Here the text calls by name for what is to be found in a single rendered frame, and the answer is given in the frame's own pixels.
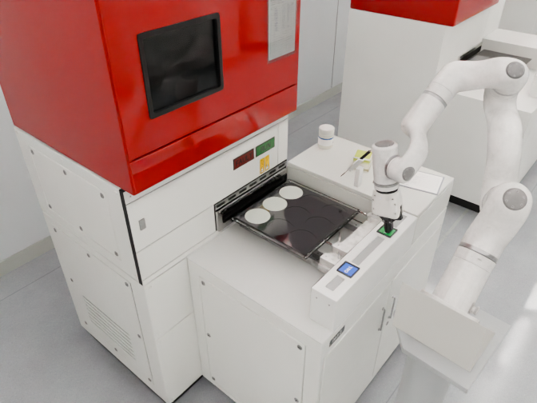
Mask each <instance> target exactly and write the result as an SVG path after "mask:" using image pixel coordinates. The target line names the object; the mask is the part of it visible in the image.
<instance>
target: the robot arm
mask: <svg viewBox="0 0 537 403"><path fill-rule="evenodd" d="M528 78H529V69H528V67H527V65H526V64H525V63H524V62H522V61H520V60H519V59H516V58H509V57H498V58H490V59H487V60H482V61H454V62H449V63H448V64H446V65H445V66H444V67H443V68H442V69H441V70H440V71H439V72H438V74H437V75H436V76H435V77H434V78H433V79H432V81H431V82H430V84H429V85H428V86H427V88H426V89H425V90H424V92H423V93H422V94H421V95H420V97H419V98H418V99H417V101H416V102H415V104H414V105H413V107H412V108H411V109H410V110H409V111H408V113H407V114H406V116H405V117H404V119H403V121H402V122H401V129H402V131H403V132H404V133H405V134H406V135H407V136H408V137H410V140H411V141H410V145H409V147H408V150H407V151H406V153H405V154H404V156H403V157H400V156H399V152H398V143H397V142H394V141H391V140H382V141H378V142H375V143H374V144H372V164H373V177H374V180H373V181H372V183H373V184H374V189H373V193H372V212H373V213H374V214H375V215H377V216H379V217H380V218H381V219H382V222H383V223H384V231H385V233H387V232H388V233H390V232H391V231H392V230H393V229H394V225H393V222H394V221H395V220H397V221H401V220H402V219H403V215H402V213H403V211H404V207H403V199H402V195H401V192H400V189H399V187H400V183H405V182H408V181H410V180H411V179H412V178H413V177H414V176H415V174H416V173H417V172H418V170H419V169H420V167H421V166H422V165H423V163H424V161H425V159H426V157H427V155H428V140H427V131H428V130H429V129H430V127H431V126H432V124H433V123H434V122H435V121H436V119H437V118H438V117H439V116H440V115H441V113H442V112H443V111H444V109H445V108H446V107H447V105H448V104H449V102H450V101H451V100H452V99H453V98H454V97H455V95H456V94H457V93H459V92H464V91H470V90H479V89H484V92H483V109H484V113H485V116H486V120H487V160H486V166H485V171H484V176H483V184H482V189H481V194H480V199H479V210H480V212H479V214H478V215H477V217H476V218H475V220H474V221H473V222H472V223H471V225H470V226H469V228H468V229H467V231H466V233H465V234H464V236H463V238H462V240H461V242H460V244H459V245H458V247H457V249H456V251H455V253H454V254H453V256H452V258H451V260H450V262H449V264H448V265H447V268H446V269H445V271H444V273H443V275H442V277H441V278H440V281H439V283H438V284H437V286H436V288H435V290H434V292H433V293H432V294H431V293H429V292H427V291H425V290H423V289H421V291H420V292H421V293H424V294H426V295H428V296H429V297H431V298H433V299H435V300H437V301H438V302H440V303H442V304H444V305H446V306H447V307H449V308H451V309H453V310H455V311H456V312H458V313H461V314H462V315H464V316H465V317H468V318H470V319H471V320H473V321H475V322H477V323H479V322H480V320H478V319H476V318H474V317H473V316H471V315H469V313H473V314H474V315H476V314H477V313H478V312H479V306H478V307H476V306H475V303H476V301H477V299H478V297H479V295H480V293H481V292H482V290H483V287H484V286H485V284H486V282H487V280H488V278H489V277H490V275H491V272H492V271H493V269H494V268H495V265H496V263H497V262H498V260H499V258H500V256H501V254H502V252H503V251H504V250H505V248H506V247H507V245H508V244H509V243H510V241H511V240H512V239H513V237H514V236H515V235H516V234H517V233H518V232H519V230H520V229H521V227H522V226H523V224H524V222H525V221H526V220H527V218H528V216H529V214H530V212H531V208H532V203H533V199H532V196H531V192H530V191H529V189H528V188H527V187H526V186H524V185H522V184H520V183H518V180H519V169H520V163H521V157H522V148H523V127H522V122H521V119H520V116H519V112H518V110H517V105H516V101H517V97H518V94H519V92H520V90H521V89H522V88H523V87H524V86H525V85H526V83H527V80H528Z"/></svg>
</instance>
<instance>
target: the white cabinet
mask: <svg viewBox="0 0 537 403"><path fill-rule="evenodd" d="M446 209H447V207H446V208H445V209H444V210H443V211H442V212H441V213H440V214H439V215H438V217H437V218H436V219H435V220H434V221H433V222H432V223H431V224H430V226H429V227H428V228H426V230H425V231H424V232H422V234H421V235H420V236H419V237H418V238H417V239H416V240H415V241H414V243H413V244H412V247H411V248H410V249H409V250H408V251H407V252H406V253H405V254H404V256H403V257H402V258H401V259H400V260H399V261H398V262H397V263H396V264H395V265H394V266H393V267H392V268H391V269H390V270H389V272H388V273H387V274H386V275H385V276H384V277H383V278H382V279H381V281H380V282H379V283H378V284H377V285H376V286H375V287H374V289H373V290H372V291H371V292H370V293H369V294H368V295H367V296H366V298H365V299H364V300H363V301H362V302H361V303H360V304H359V305H358V306H357V307H356V308H355V309H354V310H353V311H352V312H351V314H350V315H349V316H348V317H347V318H346V319H345V320H344V321H343V323H342V324H341V325H340V326H339V327H338V328H337V329H336V331H335V332H334V333H333V334H332V335H331V336H330V337H329V338H328V340H327V341H326V342H325V343H324V344H323V345H321V344H320V343H318V342H316V341H314V340H313V339H312V338H310V337H309V336H307V335H305V334H304V333H302V332H301V331H300V330H298V329H296V328H294V327H293V326H291V325H290V324H289V323H287V322H286V321H283V320H282V319H280V318H279V317H278V316H276V315H275V314H273V313H271V312H269V311H268V310H267V309H265V308H263V307H262V306H260V305H258V304H257V303H256V302H255V301H252V300H251V299H249V298H248V297H246V296H245V295H244V294H242V293H240V292H238V291H237V290H235V289H234V288H233V287H231V286H229V285H227V284H226V283H224V282H223V281H222V280H220V279H218V278H217V277H215V276H213V275H212V274H211V273H209V272H207V271H206V270H204V269H202V268H201V267H200V266H198V265H196V264H195V263H193V262H192V261H190V260H189V259H187V261H188V267H189V279H190V285H191V291H192V297H193V309H194V315H195V322H196V327H197V339H198V345H199V352H200V358H201V369H202V375H203V376H204V377H205V378H207V379H208V380H209V381H210V382H212V383H213V384H214V385H215V386H216V387H217V388H218V389H220V390H221V391H222V392H223V393H225V394H226V395H227V396H229V397H230V398H231V399H232V400H234V401H235V402H236V403H355V402H356V400H357V399H358V398H359V396H360V395H361V394H362V392H363V391H364V390H365V389H366V387H367V386H368V384H369V383H370V382H371V380H372V379H373V378H374V376H375V375H376V374H377V373H378V371H379V370H380V368H381V367H382V366H383V364H384V363H385V362H386V360H387V359H388V358H389V357H390V355H391V354H392V352H393V351H394V349H395V348H396V347H397V345H398V344H399V343H400V341H399V338H398V334H397V331H396V327H395V326H394V325H392V323H393V320H394V317H393V313H394V311H395V310H396V306H397V302H398V298H399V295H400V288H401V285H402V282H403V283H405V284H407V285H410V286H411V287H412V288H414V289H417V290H419V291H421V289H423V290H425V287H426V284H427V281H428V275H429V273H430V269H431V266H432V261H433V257H434V254H435V251H436V246H437V242H438V240H439V236H440V231H441V228H442V224H443V221H444V216H445V213H446Z"/></svg>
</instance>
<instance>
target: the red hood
mask: <svg viewBox="0 0 537 403"><path fill-rule="evenodd" d="M299 39H300V0H0V86H1V88H2V92H3V95H4V98H5V100H6V104H7V107H8V110H9V111H10V116H11V118H12V121H13V123H14V126H17V127H18V128H19V129H21V130H23V131H25V132H27V133H28V134H30V135H31V136H33V137H35V138H37V139H38V140H40V141H41V142H44V143H45V144H47V145H48V146H50V147H52V148H54V149H55V150H57V151H58V152H60V153H62V154H64V155H65V156H67V157H68V158H71V159H72V160H74V161H75V162H77V163H79V164H80V165H82V166H84V167H85V168H87V169H89V170H91V171H93V172H94V173H96V174H97V175H99V176H101V177H102V178H104V179H106V180H107V181H109V182H111V183H113V184H114V185H116V186H118V187H119V188H121V189H123V190H124V191H126V192H128V193H129V194H132V195H133V196H135V195H137V194H139V193H140V192H142V191H144V190H147V189H148V188H150V187H152V186H154V185H156V184H157V183H159V182H162V181H164V180H165V179H166V178H169V177H171V176H173V175H174V174H177V173H179V172H180V171H182V170H184V169H186V168H188V167H190V166H192V165H193V164H195V163H197V162H199V161H201V160H203V159H205V158H207V157H208V156H210V155H212V154H215V153H216V152H218V151H220V150H222V149H224V148H225V147H227V146H230V145H232V144H233V143H234V142H237V141H239V140H241V139H242V138H245V137H246V136H248V135H250V134H252V133H254V132H256V131H258V130H259V129H261V128H263V127H265V126H267V125H269V124H271V123H273V122H274V121H276V120H278V119H280V118H282V117H284V116H286V115H287V114H290V113H292V112H293V111H295V110H296V105H297V83H298V61H299Z"/></svg>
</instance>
